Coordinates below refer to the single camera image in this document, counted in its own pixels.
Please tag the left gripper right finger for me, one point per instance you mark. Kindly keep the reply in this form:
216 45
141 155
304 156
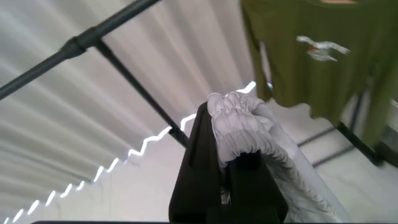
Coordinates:
252 193

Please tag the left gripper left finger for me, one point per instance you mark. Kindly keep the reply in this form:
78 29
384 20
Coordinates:
196 186

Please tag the green long-sleeved shirt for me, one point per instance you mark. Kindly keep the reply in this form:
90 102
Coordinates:
295 81

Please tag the pink clothes hanger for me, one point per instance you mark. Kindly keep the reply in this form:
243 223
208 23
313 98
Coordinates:
339 1

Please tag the black clothes rack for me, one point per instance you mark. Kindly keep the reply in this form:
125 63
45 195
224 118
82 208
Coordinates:
77 42

